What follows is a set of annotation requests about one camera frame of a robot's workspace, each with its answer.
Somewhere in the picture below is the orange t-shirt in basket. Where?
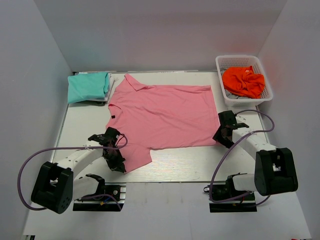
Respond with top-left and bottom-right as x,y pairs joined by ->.
221,66 -> 266,99

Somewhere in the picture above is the white folded cloth under teal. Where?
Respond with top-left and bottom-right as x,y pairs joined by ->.
93,74 -> 119,103

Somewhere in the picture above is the grey cloth in basket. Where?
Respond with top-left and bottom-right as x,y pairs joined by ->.
224,89 -> 252,102

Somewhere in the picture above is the folded teal t-shirt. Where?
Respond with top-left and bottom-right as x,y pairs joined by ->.
67,72 -> 110,104

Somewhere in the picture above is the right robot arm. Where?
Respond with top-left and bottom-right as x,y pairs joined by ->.
209,110 -> 299,203

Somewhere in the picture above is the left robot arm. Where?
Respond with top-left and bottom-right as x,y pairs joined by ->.
31,127 -> 128,214

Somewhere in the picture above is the pink t-shirt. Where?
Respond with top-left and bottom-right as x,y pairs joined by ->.
106,74 -> 220,173

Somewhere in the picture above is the white plastic basket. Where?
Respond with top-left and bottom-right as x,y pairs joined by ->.
215,55 -> 273,107

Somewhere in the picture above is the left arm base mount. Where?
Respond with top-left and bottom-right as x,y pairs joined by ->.
72,183 -> 126,212

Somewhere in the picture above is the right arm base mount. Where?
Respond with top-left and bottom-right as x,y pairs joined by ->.
209,182 -> 257,213

